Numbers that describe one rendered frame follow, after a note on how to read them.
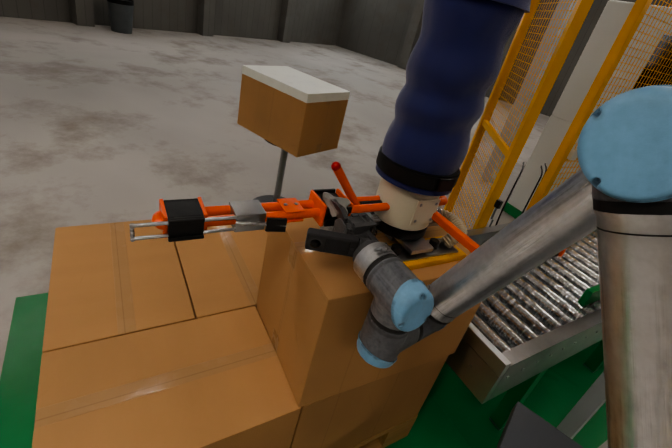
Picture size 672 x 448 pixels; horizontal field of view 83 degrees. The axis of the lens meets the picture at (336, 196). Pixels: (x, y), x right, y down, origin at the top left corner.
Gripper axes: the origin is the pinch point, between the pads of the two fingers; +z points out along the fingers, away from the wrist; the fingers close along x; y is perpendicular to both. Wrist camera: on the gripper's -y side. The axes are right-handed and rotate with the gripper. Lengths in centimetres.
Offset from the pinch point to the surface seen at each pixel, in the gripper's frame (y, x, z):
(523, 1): 29, 54, -11
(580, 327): 115, -47, -33
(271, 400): -11, -53, -15
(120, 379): -46, -53, 5
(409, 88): 18.2, 31.3, 1.8
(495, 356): 63, -46, -30
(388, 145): 17.1, 16.4, 1.7
